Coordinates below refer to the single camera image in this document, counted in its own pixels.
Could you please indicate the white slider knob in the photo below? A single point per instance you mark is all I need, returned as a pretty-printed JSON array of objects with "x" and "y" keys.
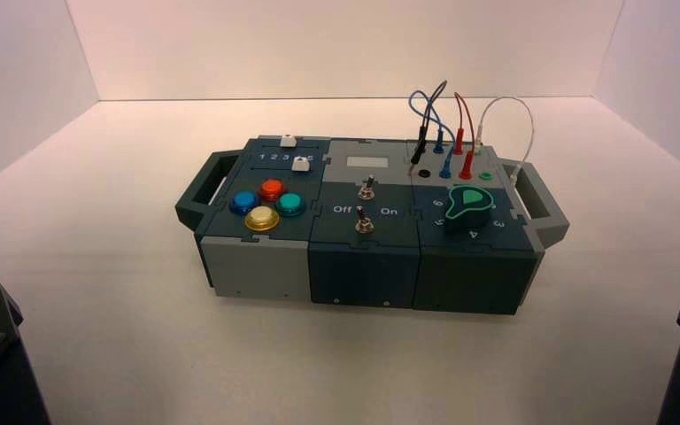
[
  {"x": 288, "y": 141},
  {"x": 300, "y": 165}
]

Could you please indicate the teal round push button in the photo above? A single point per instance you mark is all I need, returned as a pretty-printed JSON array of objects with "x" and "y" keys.
[{"x": 289, "y": 203}]

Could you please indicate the small grey display window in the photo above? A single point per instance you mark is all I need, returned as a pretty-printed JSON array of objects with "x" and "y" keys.
[{"x": 366, "y": 163}]

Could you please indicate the dark teal grey control box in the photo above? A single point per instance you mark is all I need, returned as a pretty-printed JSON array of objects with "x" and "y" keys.
[{"x": 363, "y": 270}]

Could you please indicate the red round push button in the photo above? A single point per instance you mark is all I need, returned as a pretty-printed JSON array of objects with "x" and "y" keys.
[{"x": 271, "y": 189}]

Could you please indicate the yellow round push button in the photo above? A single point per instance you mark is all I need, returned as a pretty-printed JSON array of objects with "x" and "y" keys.
[{"x": 262, "y": 219}]

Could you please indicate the black round socket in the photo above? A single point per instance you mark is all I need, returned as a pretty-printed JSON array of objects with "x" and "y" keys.
[{"x": 422, "y": 173}]

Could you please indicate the blue round push button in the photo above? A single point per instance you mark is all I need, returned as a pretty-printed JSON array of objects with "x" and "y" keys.
[{"x": 244, "y": 202}]

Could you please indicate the green teal rotary knob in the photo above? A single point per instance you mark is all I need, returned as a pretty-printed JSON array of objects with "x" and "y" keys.
[{"x": 469, "y": 211}]

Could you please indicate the green round socket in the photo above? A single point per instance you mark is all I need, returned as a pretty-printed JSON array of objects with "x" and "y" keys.
[{"x": 485, "y": 175}]

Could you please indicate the metal toggle switch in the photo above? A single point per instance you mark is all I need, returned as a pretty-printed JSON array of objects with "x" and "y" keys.
[
  {"x": 364, "y": 223},
  {"x": 367, "y": 189}
]

